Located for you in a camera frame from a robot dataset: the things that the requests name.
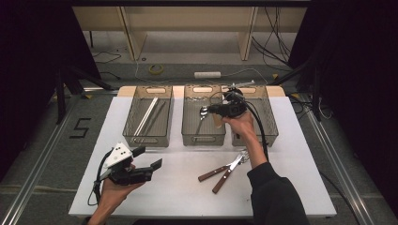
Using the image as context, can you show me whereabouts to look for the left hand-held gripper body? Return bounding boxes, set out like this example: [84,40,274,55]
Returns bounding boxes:
[99,142,155,187]

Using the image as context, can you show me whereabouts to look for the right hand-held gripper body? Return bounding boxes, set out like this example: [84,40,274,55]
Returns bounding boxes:
[207,80,256,120]

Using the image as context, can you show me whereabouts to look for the long metal spoon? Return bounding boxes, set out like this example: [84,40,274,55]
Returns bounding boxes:
[195,105,210,137]

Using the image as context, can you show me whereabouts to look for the transparent grey plastic bin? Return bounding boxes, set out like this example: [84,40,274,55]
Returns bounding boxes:
[181,84,227,147]
[122,85,175,148]
[229,84,280,148]

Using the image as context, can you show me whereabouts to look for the pair of metal chopsticks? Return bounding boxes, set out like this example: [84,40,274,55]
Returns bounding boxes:
[136,97,160,137]
[133,97,158,137]

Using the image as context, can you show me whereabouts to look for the wooden handled fork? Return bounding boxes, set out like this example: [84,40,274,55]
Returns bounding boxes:
[197,153,250,183]

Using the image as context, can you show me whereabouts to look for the wooden-handled knife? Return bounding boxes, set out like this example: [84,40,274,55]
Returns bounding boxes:
[211,149,248,195]

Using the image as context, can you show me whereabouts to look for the person's right hand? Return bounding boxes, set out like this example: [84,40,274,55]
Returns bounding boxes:
[222,112,259,143]

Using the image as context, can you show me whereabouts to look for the person's left hand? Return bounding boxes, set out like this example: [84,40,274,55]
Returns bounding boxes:
[99,163,146,209]

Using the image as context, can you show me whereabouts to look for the white power strip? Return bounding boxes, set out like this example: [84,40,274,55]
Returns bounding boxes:
[193,71,222,80]

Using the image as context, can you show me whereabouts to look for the white table mat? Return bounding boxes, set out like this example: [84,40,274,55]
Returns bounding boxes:
[69,95,337,218]

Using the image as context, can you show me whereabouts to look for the yellow tape roll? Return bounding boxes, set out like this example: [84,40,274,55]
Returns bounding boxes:
[147,64,164,76]

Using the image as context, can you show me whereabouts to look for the black metal stand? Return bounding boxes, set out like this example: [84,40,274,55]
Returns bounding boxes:
[55,64,115,126]
[268,57,323,122]

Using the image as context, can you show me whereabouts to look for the beige wooden desk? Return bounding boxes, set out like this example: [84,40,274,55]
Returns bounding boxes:
[72,6,308,62]

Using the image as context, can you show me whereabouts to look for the black curtain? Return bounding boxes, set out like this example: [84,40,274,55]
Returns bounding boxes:
[287,0,398,217]
[0,0,101,182]

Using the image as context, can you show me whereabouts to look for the left hand-held gripper black cable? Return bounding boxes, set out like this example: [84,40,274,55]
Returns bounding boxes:
[87,150,114,207]

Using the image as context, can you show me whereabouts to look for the hand-held gripper black cable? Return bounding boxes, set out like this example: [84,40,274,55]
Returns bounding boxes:
[87,150,114,207]
[242,93,360,225]

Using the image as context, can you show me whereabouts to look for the white power cable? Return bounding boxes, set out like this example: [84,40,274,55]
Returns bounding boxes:
[134,57,269,86]

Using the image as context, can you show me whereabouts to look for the right hand-held gripper black cable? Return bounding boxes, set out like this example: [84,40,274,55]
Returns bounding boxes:
[242,93,360,225]

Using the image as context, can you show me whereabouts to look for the short aluminium floor rail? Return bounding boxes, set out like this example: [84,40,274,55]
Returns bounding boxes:
[82,86,120,95]

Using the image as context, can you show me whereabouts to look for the thin black floor cable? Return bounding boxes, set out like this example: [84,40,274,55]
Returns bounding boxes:
[99,70,122,81]
[92,51,122,66]

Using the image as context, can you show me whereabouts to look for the bundle of black cables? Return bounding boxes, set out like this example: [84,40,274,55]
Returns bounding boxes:
[252,7,294,68]

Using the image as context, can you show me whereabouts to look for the long aluminium floor rail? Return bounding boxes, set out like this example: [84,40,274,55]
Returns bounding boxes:
[304,106,376,225]
[0,93,83,225]

